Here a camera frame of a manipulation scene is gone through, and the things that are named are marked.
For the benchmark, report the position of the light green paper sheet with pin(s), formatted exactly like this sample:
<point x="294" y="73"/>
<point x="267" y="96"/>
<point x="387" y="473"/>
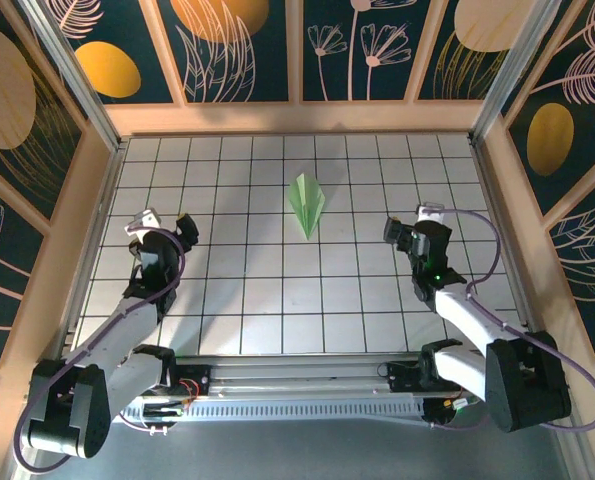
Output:
<point x="307" y="205"/>

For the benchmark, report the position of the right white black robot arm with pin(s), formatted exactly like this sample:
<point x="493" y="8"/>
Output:
<point x="469" y="315"/>

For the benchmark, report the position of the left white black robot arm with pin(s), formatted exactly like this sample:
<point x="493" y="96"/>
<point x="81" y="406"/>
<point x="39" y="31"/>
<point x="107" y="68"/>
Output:
<point x="112" y="335"/>

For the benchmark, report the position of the black electronics board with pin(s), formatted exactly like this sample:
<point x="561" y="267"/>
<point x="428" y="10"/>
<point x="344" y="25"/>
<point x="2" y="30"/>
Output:
<point x="162" y="412"/>

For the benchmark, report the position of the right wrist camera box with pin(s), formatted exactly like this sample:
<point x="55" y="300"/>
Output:
<point x="429" y="216"/>

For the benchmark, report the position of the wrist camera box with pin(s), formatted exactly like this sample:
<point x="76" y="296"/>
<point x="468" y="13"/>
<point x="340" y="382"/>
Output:
<point x="146" y="219"/>
<point x="429" y="216"/>

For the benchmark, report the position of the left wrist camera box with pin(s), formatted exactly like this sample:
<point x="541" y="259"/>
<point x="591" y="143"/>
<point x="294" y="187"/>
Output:
<point x="146" y="219"/>

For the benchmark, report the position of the aluminium side rail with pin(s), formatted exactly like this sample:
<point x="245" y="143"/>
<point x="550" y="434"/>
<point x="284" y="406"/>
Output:
<point x="104" y="200"/>
<point x="493" y="200"/>

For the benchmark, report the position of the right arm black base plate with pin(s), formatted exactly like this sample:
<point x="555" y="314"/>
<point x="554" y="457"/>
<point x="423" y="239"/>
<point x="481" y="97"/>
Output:
<point x="402" y="377"/>

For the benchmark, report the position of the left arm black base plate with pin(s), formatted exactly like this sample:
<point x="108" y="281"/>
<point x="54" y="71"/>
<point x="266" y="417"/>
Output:
<point x="197" y="382"/>

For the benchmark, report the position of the round black electronics mount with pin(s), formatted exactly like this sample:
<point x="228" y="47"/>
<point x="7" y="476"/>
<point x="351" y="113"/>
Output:
<point x="437" y="414"/>

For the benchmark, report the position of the aluminium frame post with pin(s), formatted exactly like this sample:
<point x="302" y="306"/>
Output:
<point x="79" y="82"/>
<point x="514" y="65"/>

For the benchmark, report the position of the long aluminium mounting rail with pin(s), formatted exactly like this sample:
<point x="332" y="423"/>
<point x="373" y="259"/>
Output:
<point x="297" y="380"/>

